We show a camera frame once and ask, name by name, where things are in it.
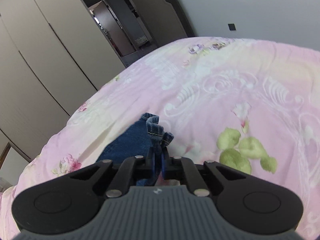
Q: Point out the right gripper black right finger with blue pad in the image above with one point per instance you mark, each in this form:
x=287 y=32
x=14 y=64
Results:
x=246 y=202

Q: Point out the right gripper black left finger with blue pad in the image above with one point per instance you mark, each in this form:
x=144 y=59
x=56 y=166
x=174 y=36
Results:
x=71 y=201

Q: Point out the blue denim jeans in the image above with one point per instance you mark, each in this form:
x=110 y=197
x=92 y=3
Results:
x=146 y=137

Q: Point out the white wooden-top nightstand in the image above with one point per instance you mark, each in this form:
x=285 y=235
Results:
x=12 y=166

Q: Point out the pink floral bed cover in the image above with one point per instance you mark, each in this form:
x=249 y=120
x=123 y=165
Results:
x=205 y=90

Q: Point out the beige wardrobe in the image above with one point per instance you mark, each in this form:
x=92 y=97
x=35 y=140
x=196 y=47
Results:
x=53 y=58

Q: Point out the beige open door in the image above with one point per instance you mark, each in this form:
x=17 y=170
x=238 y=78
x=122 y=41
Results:
x=161 y=20

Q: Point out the black wall socket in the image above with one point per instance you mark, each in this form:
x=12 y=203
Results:
x=232 y=27

